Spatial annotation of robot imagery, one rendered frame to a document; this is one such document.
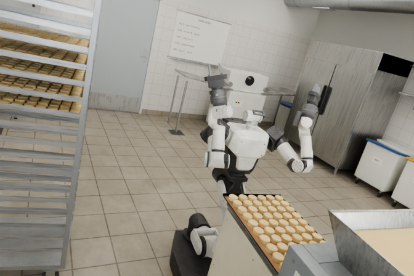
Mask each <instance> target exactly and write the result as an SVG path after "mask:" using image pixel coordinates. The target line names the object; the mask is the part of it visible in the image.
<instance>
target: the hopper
mask: <svg viewBox="0 0 414 276"><path fill-rule="evenodd" d="M328 213H329V217H330V222H331V228H332V231H333V236H334V239H335V245H336V250H337V254H338V259H339V262H340V263H341V264H342V265H343V266H344V267H345V268H346V269H347V270H348V271H349V272H350V273H351V274H352V275H353V276H414V209H328Z"/></svg>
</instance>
